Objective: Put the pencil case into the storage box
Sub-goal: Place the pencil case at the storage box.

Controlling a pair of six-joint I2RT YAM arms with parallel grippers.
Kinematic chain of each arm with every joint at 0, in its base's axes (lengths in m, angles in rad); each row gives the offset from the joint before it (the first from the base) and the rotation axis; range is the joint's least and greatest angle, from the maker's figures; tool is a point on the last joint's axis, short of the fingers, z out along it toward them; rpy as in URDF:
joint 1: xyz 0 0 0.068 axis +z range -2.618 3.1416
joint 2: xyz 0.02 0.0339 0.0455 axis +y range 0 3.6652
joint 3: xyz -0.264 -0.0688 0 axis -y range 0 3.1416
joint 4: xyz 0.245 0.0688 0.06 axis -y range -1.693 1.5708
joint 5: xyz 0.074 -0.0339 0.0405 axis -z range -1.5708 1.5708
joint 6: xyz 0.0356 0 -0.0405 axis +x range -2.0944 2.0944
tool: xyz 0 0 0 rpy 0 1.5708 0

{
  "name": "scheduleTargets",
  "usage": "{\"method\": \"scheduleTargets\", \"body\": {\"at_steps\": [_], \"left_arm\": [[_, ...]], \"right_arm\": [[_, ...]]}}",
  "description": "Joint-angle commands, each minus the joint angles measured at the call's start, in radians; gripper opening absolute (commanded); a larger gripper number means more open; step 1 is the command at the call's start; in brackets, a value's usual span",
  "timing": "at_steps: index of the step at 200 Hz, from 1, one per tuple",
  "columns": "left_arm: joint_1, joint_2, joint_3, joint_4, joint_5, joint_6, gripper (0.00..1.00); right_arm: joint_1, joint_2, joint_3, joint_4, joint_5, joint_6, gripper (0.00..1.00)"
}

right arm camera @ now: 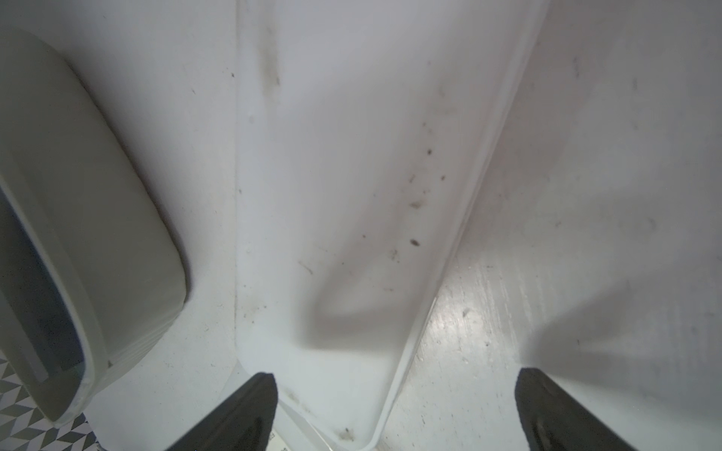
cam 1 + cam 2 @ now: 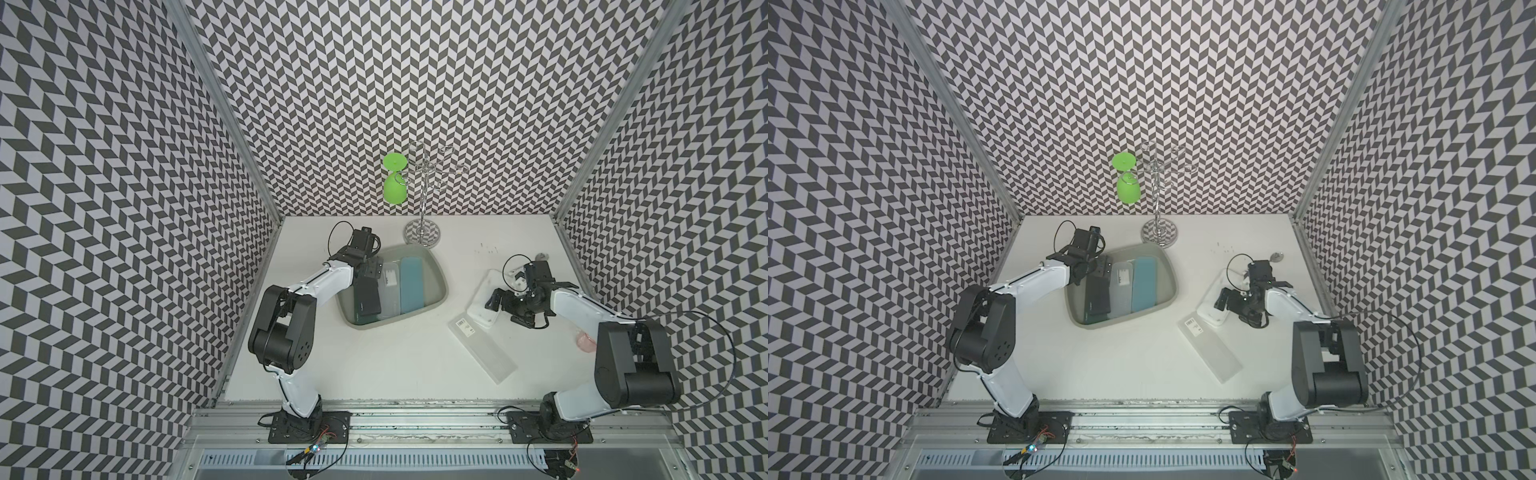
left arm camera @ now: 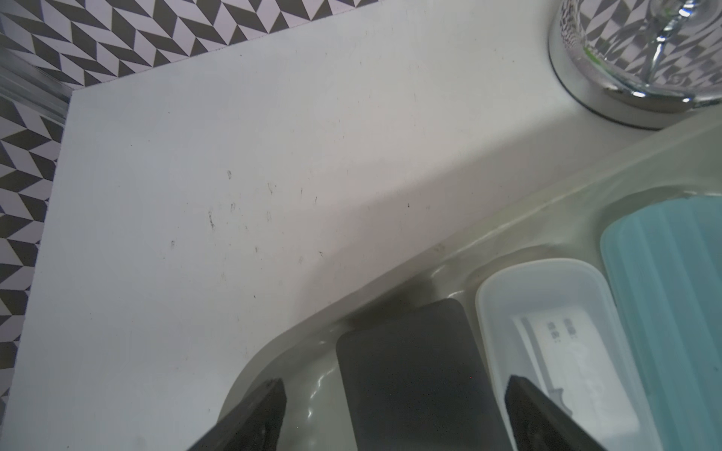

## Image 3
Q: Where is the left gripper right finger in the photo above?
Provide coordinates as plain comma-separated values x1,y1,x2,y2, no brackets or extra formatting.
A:
504,376,605,451

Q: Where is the light blue ribbed pencil case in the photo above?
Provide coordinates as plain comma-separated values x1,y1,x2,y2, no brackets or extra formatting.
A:
600,195,721,450

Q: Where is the translucent white pencil case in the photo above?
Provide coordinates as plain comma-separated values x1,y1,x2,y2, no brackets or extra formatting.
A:
475,259,663,450

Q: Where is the chrome cup tree stand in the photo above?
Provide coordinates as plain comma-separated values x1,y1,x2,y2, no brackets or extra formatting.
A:
548,1,721,130

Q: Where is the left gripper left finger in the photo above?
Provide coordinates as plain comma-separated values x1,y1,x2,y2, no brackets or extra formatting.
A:
189,379,287,451

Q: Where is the dark green pencil case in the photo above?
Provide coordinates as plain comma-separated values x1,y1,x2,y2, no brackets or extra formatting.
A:
336,299,513,450

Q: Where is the grey storage box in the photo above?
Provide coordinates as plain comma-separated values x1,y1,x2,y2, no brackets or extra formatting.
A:
221,108,721,450

